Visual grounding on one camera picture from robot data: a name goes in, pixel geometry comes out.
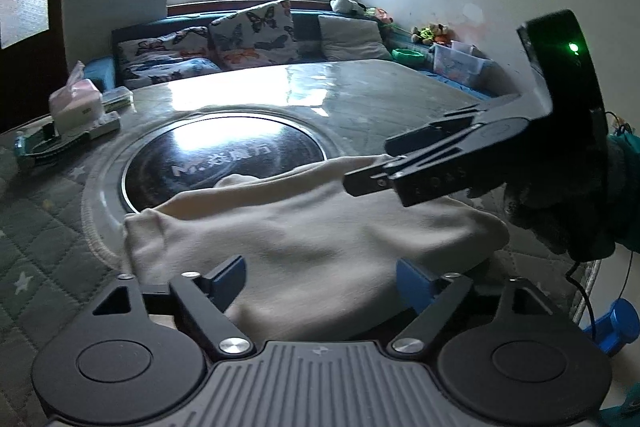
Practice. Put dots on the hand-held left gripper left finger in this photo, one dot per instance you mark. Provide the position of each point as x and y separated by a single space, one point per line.
227 278

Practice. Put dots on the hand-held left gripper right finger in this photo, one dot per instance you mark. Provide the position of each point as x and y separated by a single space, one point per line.
415 283

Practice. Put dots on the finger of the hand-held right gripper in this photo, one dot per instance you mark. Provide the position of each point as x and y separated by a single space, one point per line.
435 134
370 179

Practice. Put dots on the cream garment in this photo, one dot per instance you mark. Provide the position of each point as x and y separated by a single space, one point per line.
310 247

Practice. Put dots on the person's right hand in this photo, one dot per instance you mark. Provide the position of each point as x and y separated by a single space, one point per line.
575 207

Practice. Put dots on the clear plastic storage box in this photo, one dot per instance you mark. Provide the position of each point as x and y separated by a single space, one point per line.
460 67

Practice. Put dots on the green bowl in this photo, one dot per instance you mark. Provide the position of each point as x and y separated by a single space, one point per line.
409 57

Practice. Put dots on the small white container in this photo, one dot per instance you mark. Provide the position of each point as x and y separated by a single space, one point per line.
462 48

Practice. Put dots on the green plush toy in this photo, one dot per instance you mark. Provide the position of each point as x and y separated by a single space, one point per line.
427 34

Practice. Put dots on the brown plush toy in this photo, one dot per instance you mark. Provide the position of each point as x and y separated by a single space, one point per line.
442 33

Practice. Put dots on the round black induction cooktop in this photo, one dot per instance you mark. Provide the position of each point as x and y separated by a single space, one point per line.
225 157

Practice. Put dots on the grey pillow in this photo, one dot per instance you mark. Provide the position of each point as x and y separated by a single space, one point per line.
352 37

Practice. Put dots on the pink plush toy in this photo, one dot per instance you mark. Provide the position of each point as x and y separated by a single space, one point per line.
379 15

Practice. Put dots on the panda plush toy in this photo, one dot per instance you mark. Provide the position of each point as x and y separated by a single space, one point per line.
345 3

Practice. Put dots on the large butterfly print pillow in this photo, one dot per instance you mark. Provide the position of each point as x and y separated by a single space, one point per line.
255 32

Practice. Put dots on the green white flat box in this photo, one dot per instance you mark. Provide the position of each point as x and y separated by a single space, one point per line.
107 125

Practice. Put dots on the blue plastic object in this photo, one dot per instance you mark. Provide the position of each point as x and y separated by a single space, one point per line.
612 324

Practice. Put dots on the green packet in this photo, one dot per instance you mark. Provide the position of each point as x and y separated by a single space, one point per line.
117 99

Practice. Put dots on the green tray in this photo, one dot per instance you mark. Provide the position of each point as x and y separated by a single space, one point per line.
40 152

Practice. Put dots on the person's teal sweater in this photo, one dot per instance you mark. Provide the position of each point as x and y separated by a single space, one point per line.
607 417

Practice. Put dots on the blue sofa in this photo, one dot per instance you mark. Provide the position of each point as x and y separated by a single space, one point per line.
100 74

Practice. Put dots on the pink tissue pack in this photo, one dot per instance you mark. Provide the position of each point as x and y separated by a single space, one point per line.
72 89

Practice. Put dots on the dark wooden door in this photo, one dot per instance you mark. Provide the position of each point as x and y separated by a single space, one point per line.
30 77

